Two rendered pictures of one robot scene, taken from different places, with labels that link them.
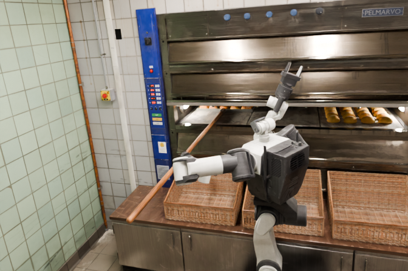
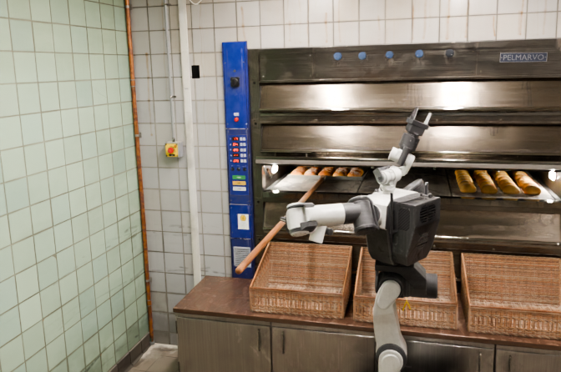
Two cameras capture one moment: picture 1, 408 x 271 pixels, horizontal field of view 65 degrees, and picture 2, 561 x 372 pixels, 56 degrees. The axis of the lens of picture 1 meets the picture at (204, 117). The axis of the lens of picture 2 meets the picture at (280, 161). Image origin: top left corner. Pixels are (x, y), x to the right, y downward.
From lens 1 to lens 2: 80 cm
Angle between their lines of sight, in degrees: 7
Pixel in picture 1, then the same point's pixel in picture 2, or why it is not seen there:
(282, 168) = (411, 219)
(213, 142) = not seen: hidden behind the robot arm
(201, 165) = (320, 211)
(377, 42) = (518, 93)
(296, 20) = (422, 63)
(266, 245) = (389, 324)
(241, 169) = (366, 218)
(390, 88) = (536, 148)
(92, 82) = (154, 133)
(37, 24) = (98, 54)
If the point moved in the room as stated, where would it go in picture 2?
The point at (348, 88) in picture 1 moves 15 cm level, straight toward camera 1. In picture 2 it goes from (486, 147) to (485, 150)
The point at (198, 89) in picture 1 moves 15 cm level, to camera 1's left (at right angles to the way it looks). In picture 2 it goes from (296, 143) to (272, 144)
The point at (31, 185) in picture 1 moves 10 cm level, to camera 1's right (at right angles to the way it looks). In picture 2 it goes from (75, 258) to (93, 258)
